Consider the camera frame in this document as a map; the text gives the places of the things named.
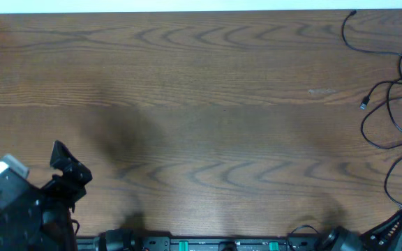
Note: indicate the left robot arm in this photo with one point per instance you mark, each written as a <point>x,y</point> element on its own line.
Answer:
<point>33,218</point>

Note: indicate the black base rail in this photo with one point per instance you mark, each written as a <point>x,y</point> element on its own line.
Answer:
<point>130,240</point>

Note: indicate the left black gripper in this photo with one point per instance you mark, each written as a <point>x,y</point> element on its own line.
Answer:
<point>75,170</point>

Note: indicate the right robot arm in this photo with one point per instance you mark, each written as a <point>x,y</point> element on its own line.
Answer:
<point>341,239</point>

